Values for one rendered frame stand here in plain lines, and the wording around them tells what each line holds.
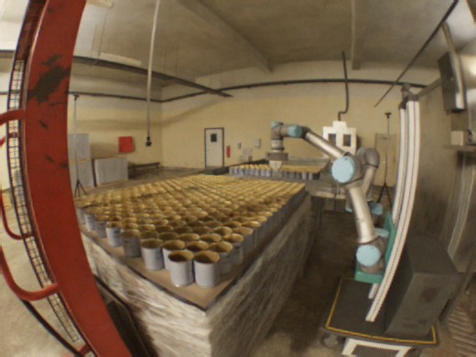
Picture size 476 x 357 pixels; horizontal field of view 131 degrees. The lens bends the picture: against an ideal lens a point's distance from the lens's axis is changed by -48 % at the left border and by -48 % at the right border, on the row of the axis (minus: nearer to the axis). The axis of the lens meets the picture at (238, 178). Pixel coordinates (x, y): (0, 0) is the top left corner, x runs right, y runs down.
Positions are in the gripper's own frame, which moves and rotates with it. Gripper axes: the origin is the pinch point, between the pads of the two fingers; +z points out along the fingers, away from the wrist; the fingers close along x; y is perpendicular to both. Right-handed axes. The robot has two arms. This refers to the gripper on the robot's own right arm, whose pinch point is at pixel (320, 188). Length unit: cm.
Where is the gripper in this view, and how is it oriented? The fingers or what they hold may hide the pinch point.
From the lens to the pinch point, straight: 165.9
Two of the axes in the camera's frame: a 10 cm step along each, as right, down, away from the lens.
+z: -9.1, -0.7, 4.0
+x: 4.1, -1.3, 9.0
